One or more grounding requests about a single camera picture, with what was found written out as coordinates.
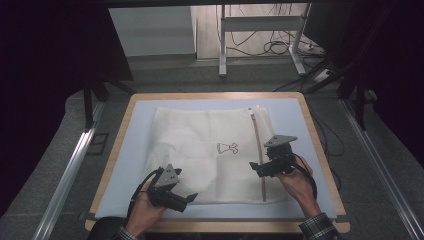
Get black stand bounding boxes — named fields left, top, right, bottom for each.
left=335, top=74, right=369, bottom=132
left=82, top=74, right=138, bottom=132

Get white mesh laundry bag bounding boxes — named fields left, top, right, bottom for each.
left=142, top=106, right=288, bottom=205

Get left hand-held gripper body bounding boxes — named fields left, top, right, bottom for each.
left=146, top=163, right=188, bottom=214

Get white power strip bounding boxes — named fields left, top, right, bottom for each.
left=313, top=67, right=335, bottom=84

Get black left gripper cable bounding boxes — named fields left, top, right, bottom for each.
left=126, top=167, right=165, bottom=218

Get black cable beside table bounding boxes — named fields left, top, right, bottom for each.
left=305, top=99, right=346, bottom=192

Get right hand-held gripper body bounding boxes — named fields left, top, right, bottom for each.
left=263, top=134, right=299, bottom=178

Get white cabinet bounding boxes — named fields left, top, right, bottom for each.
left=107, top=5, right=198, bottom=58

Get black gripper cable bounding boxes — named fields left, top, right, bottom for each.
left=126, top=167, right=165, bottom=218
left=291, top=153, right=318, bottom=202

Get metal floor rail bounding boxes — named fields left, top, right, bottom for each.
left=32, top=99, right=106, bottom=240
left=338, top=97, right=424, bottom=240

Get dark floor plate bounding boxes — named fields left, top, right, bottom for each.
left=86, top=132, right=110, bottom=156

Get black floor cables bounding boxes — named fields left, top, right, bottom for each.
left=227, top=3, right=334, bottom=93

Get person's left hand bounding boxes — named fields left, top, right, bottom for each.
left=126, top=189, right=168, bottom=237

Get light blue mat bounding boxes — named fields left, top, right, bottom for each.
left=94, top=97, right=339, bottom=220

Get person's right hand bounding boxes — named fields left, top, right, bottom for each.
left=274, top=155, right=322, bottom=217

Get white metal desk frame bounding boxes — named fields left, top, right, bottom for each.
left=217, top=3, right=312, bottom=78

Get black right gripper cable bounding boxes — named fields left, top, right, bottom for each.
left=291, top=153, right=318, bottom=202

